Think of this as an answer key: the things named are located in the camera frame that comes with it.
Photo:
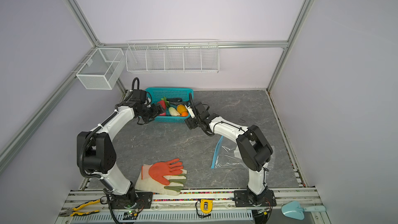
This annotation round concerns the red toy strawberry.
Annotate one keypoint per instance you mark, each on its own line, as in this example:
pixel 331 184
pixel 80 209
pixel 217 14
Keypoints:
pixel 162 104

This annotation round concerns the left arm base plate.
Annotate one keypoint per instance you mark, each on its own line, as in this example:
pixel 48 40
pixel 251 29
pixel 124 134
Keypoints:
pixel 141 200

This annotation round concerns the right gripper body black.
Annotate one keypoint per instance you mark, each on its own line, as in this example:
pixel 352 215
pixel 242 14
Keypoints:
pixel 194 122

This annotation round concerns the white wire shelf basket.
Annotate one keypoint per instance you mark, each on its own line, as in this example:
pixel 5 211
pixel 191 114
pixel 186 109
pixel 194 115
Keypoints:
pixel 173 56

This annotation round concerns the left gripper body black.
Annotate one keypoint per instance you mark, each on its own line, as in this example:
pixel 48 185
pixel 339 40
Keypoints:
pixel 151 112

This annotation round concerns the teal plastic scoop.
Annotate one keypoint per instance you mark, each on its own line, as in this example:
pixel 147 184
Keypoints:
pixel 295 211

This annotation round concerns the orange toy fruit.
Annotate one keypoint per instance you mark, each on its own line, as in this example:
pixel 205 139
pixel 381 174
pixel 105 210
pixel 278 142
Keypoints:
pixel 181 109

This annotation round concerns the teal plastic basket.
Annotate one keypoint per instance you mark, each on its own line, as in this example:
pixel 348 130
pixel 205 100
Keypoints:
pixel 173 97

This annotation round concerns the white mesh box basket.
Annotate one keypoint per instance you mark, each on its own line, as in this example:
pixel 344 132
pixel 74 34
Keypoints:
pixel 102 69

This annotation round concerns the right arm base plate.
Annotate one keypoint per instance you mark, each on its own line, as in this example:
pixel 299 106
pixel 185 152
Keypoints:
pixel 246 198

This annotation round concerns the yellow black pliers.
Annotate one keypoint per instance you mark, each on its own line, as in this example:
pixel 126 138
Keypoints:
pixel 76 211

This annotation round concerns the yellow tape measure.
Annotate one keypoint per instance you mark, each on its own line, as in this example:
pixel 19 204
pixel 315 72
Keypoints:
pixel 203 208

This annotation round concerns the clear zip top bag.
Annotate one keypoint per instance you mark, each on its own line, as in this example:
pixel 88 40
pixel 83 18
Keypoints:
pixel 227 155

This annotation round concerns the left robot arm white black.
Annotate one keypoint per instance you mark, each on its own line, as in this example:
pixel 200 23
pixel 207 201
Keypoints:
pixel 96 156

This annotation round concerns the green striped work glove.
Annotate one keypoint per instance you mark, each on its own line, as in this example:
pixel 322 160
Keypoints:
pixel 176 183

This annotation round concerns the dark toy eggplant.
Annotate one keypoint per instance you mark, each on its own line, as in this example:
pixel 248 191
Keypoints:
pixel 174 99

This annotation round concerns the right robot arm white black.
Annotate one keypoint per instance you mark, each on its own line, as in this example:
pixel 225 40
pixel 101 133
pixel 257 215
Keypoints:
pixel 252 146

